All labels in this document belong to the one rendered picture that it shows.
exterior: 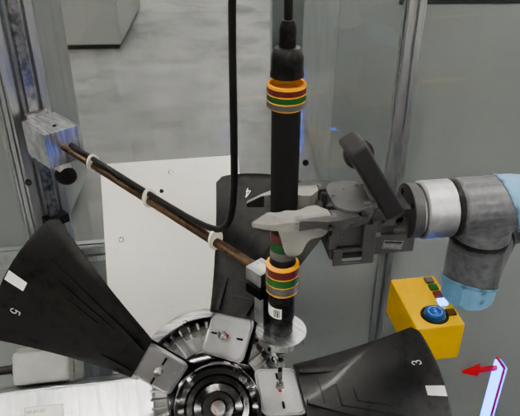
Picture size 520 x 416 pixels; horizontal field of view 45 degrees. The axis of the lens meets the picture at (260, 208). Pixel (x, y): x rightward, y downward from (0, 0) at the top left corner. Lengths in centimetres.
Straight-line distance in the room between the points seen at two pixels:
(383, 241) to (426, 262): 103
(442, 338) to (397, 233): 53
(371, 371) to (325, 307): 83
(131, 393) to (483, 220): 60
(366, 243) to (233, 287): 26
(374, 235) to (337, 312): 109
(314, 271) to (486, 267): 92
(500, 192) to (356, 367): 36
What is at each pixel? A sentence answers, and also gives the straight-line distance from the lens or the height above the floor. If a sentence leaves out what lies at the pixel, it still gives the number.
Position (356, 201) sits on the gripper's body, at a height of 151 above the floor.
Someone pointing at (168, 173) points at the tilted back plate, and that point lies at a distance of 119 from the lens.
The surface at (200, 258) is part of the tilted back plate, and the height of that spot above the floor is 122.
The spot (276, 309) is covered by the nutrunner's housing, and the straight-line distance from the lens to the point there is 83.
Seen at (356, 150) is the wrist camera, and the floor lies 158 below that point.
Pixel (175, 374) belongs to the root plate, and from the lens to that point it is 94.
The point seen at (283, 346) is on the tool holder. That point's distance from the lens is 85.
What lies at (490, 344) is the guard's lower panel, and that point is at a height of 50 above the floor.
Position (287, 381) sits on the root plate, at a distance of 98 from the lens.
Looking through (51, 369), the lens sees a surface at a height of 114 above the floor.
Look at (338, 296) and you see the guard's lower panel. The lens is 181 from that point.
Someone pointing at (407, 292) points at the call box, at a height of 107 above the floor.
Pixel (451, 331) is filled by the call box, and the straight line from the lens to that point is 130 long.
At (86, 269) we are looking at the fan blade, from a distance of 90.
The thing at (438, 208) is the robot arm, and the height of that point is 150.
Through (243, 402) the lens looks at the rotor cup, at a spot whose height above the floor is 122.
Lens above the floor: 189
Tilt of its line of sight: 31 degrees down
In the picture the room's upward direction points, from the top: straight up
